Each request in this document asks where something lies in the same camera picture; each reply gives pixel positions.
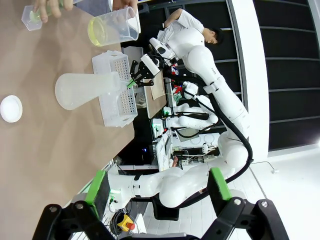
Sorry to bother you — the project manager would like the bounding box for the yellow red emergency stop button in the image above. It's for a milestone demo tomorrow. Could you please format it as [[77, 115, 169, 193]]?
[[117, 214, 137, 232]]

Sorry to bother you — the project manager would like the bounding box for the white floor cable with plug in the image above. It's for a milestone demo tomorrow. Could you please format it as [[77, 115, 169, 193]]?
[[252, 161, 281, 175]]

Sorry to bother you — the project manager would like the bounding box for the black block under arm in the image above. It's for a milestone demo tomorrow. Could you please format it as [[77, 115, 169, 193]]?
[[151, 197, 181, 222]]

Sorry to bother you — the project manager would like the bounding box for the white perforated plastic basket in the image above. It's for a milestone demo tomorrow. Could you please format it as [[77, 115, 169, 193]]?
[[91, 49, 138, 128]]

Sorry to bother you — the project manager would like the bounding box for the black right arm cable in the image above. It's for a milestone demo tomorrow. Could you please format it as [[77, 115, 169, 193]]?
[[169, 73, 255, 210]]

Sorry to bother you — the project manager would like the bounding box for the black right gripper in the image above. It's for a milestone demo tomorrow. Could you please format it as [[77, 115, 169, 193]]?
[[126, 60, 158, 88]]

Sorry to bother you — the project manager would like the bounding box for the white round dish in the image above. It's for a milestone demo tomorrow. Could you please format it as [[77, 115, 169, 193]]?
[[0, 94, 23, 123]]

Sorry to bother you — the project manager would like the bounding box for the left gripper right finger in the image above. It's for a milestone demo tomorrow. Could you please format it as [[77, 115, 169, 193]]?
[[199, 167, 291, 240]]

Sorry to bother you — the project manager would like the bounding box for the clear beaker with yellow liquid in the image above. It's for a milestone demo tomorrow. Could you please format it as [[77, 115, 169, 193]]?
[[87, 6, 142, 48]]

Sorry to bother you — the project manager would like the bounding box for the background person in white shirt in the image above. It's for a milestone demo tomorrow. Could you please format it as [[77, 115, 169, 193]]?
[[157, 8, 225, 51]]

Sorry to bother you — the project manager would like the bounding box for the background brown table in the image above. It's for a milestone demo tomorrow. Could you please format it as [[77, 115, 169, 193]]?
[[143, 72, 167, 120]]

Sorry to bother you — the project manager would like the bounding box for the person's left hand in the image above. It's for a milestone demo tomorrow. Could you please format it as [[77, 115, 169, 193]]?
[[112, 0, 138, 11]]

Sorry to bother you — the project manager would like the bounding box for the person's right hand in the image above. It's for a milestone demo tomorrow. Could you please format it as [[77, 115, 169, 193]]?
[[32, 0, 75, 24]]

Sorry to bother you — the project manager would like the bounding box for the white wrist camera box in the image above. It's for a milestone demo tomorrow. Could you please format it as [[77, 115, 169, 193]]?
[[140, 53, 161, 76]]

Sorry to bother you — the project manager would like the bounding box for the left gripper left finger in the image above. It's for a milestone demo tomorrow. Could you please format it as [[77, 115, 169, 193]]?
[[32, 169, 126, 240]]

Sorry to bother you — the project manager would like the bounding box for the translucent plastic conical flask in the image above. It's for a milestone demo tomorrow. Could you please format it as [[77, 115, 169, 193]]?
[[54, 71, 125, 111]]

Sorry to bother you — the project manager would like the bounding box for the white equipment rack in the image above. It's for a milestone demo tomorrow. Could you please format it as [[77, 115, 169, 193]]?
[[149, 117, 221, 171]]

